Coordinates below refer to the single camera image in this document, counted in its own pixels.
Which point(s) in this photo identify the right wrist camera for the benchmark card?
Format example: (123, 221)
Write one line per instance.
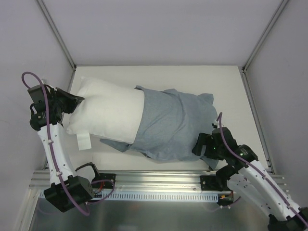
(215, 124)

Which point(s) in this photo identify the white slotted cable duct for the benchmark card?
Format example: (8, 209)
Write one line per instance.
(159, 196)

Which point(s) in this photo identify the aluminium mounting rail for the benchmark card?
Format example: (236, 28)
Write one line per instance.
(150, 181)

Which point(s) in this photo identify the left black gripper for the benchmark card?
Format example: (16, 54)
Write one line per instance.
(65, 100)

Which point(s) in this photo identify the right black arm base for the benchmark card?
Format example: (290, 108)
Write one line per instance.
(218, 181)

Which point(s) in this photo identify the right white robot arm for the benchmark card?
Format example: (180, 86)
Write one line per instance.
(246, 176)

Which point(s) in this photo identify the white pillow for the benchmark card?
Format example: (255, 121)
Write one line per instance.
(108, 111)

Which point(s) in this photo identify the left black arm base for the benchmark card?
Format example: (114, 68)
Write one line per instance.
(99, 181)

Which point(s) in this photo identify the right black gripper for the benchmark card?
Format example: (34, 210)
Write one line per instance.
(202, 145)

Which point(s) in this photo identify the aluminium frame post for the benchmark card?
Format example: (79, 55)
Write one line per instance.
(52, 25)
(270, 25)

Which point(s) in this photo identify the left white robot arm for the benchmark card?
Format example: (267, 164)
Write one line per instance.
(70, 187)

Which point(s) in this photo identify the right aluminium frame post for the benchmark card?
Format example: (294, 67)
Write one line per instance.
(270, 25)

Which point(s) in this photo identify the grey striped pillowcase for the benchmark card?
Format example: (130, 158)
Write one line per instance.
(170, 125)

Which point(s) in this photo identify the left aluminium frame post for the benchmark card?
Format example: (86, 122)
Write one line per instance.
(52, 25)

